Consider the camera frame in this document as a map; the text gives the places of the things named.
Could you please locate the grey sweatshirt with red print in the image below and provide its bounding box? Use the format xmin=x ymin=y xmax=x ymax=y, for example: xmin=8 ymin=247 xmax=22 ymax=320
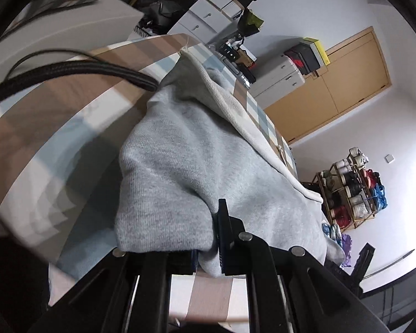
xmin=115 ymin=51 xmax=345 ymax=277

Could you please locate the blue white clothes pile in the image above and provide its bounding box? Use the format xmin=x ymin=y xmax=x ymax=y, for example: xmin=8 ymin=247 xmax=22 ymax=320
xmin=322 ymin=221 xmax=343 ymax=247

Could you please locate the purple cloth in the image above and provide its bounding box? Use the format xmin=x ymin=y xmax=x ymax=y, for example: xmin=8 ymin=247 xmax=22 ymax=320
xmin=341 ymin=233 xmax=352 ymax=268

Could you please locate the wooden shoe rack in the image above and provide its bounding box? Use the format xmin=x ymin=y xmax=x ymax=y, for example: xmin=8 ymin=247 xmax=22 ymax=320
xmin=312 ymin=147 xmax=388 ymax=231

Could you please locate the checkered brown blue bed cover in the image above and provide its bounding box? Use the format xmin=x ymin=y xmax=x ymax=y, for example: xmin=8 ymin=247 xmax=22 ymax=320
xmin=0 ymin=33 xmax=299 ymax=323

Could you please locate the white low drawer unit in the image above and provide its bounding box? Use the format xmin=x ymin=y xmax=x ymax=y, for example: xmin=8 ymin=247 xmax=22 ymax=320
xmin=249 ymin=55 xmax=305 ymax=109

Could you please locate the silver aluminium suitcase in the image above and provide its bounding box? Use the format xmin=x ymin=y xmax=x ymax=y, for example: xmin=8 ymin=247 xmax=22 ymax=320
xmin=207 ymin=44 xmax=251 ymax=89

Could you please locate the yellow black box stack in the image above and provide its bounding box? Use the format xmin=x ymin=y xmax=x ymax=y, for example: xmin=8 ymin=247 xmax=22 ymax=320
xmin=284 ymin=38 xmax=331 ymax=75

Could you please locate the wooden double door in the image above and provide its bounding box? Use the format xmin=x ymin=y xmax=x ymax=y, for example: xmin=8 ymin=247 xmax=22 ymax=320
xmin=264 ymin=26 xmax=392 ymax=143

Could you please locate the green bag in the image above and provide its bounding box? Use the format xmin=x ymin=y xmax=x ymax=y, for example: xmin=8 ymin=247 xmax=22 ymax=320
xmin=237 ymin=9 xmax=264 ymax=37

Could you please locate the white drawer cabinet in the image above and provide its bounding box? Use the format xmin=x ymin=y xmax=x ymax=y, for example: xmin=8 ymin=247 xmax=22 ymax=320
xmin=168 ymin=0 xmax=244 ymax=44

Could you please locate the white drawstring cord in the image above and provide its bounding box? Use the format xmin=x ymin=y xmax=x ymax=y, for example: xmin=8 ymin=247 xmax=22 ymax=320
xmin=276 ymin=143 xmax=288 ymax=167

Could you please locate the white wall switch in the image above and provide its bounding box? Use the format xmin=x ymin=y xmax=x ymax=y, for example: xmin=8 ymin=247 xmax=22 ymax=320
xmin=385 ymin=154 xmax=395 ymax=164

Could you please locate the black braided cable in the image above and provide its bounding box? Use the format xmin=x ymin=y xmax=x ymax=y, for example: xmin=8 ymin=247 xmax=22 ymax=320
xmin=0 ymin=49 xmax=160 ymax=110

